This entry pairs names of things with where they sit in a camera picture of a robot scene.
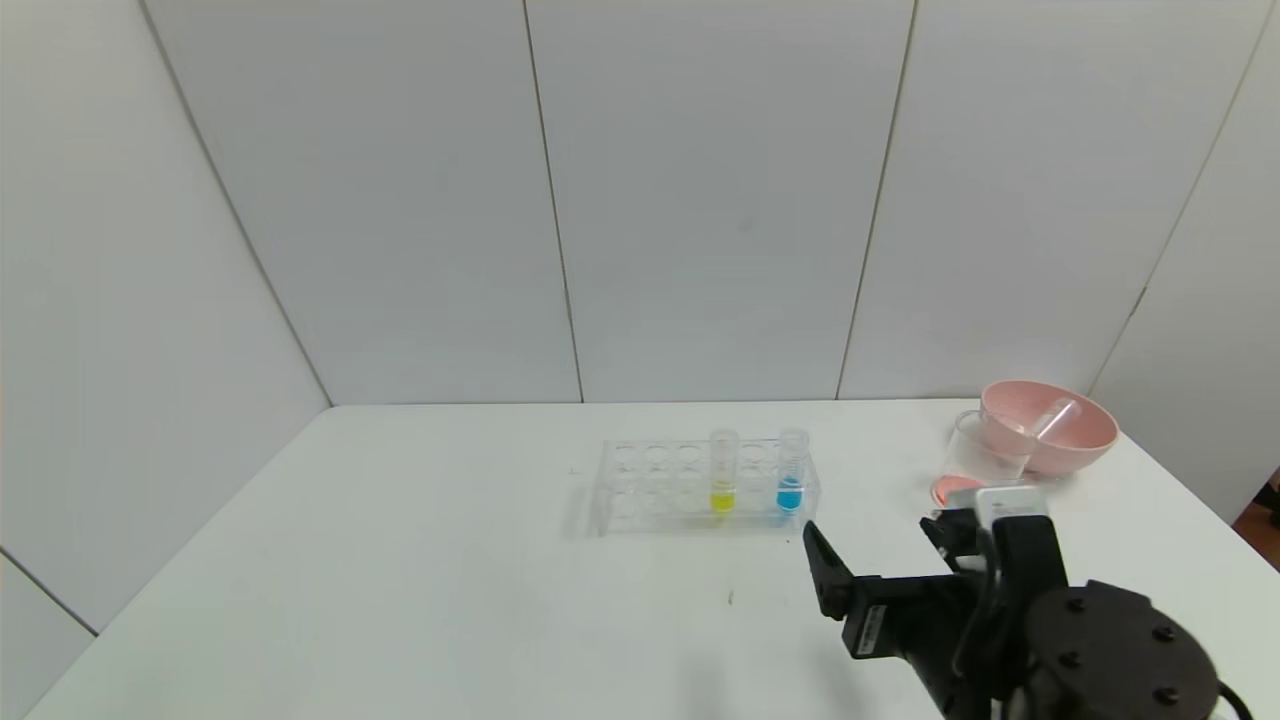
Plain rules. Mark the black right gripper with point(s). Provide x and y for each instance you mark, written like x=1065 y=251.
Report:
x=868 y=616

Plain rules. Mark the test tube with blue pigment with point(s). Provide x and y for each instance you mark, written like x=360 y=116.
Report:
x=789 y=495

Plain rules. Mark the test tube with red pigment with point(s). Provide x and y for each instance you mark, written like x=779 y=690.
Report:
x=1057 y=418

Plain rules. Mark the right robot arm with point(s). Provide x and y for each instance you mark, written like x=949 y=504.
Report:
x=1120 y=650

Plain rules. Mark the test tube with yellow pigment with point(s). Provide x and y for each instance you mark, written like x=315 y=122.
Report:
x=722 y=497

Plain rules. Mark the clear plastic test tube rack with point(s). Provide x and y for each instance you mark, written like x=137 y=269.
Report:
x=660 y=500

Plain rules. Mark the clear glass beaker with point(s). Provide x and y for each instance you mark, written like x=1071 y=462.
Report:
x=975 y=455

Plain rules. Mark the pink bowl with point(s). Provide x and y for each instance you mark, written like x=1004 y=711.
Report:
x=1085 y=440

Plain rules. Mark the dark background object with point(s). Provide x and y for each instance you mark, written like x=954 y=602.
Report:
x=1272 y=502

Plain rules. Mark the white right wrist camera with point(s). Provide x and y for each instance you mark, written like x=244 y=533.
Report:
x=1010 y=500

